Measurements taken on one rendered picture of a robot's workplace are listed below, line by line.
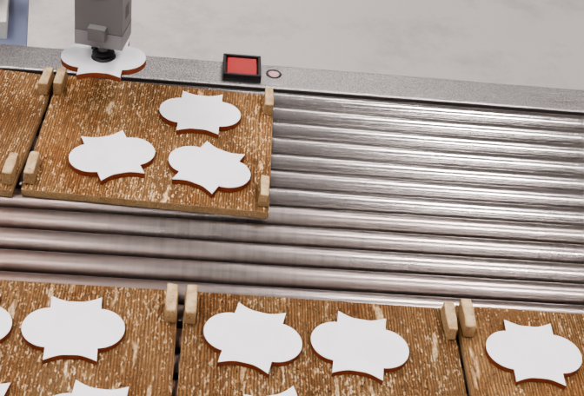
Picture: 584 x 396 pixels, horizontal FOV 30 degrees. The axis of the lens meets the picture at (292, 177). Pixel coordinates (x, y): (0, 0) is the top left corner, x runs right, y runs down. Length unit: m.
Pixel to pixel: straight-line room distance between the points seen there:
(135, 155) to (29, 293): 0.36
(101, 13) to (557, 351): 0.92
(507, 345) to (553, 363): 0.07
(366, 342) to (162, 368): 0.30
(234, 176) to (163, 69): 0.39
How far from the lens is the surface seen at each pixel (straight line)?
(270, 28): 4.18
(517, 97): 2.28
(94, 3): 1.89
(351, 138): 2.06
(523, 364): 1.66
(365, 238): 1.83
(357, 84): 2.21
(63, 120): 2.00
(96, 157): 1.89
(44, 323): 1.60
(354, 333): 1.63
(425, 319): 1.69
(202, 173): 1.87
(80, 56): 1.97
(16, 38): 2.36
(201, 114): 2.01
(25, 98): 2.06
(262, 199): 1.82
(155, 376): 1.55
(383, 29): 4.29
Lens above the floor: 2.10
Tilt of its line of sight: 38 degrees down
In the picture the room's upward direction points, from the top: 8 degrees clockwise
